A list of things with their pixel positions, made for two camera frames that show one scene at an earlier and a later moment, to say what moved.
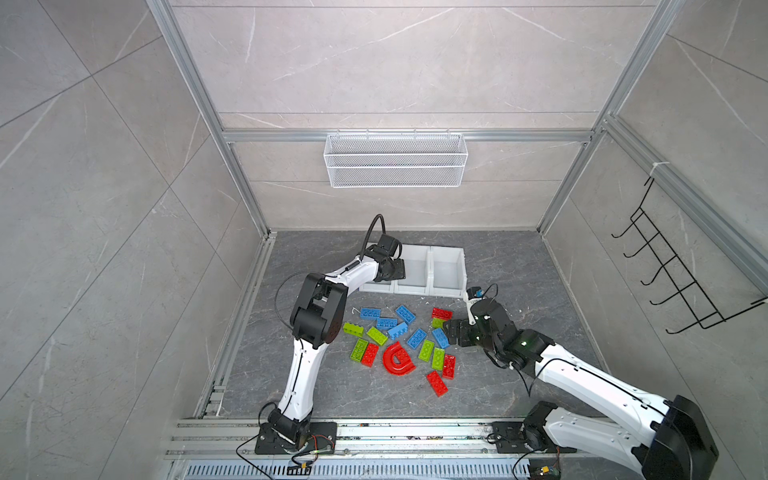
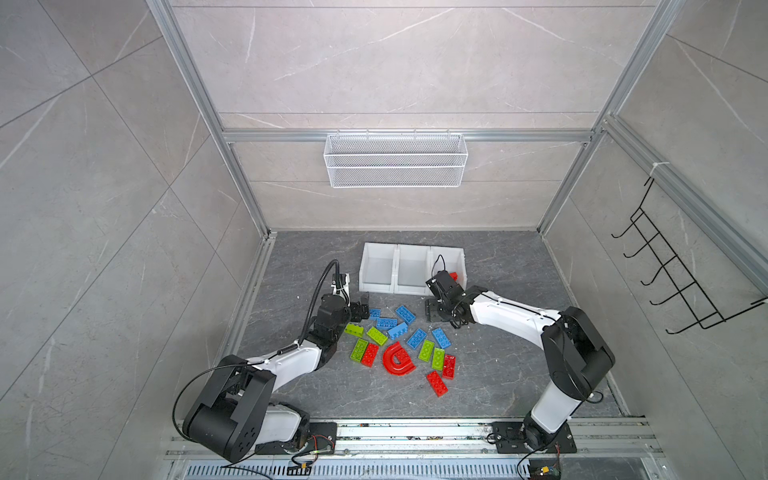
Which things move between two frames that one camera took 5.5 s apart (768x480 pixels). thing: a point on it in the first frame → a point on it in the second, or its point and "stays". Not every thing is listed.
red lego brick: (449, 367) stays
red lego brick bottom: (438, 386) stays
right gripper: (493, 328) → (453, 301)
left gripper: (401, 268) → (357, 314)
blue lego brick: (441, 338) stays
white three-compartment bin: (430, 270) stays
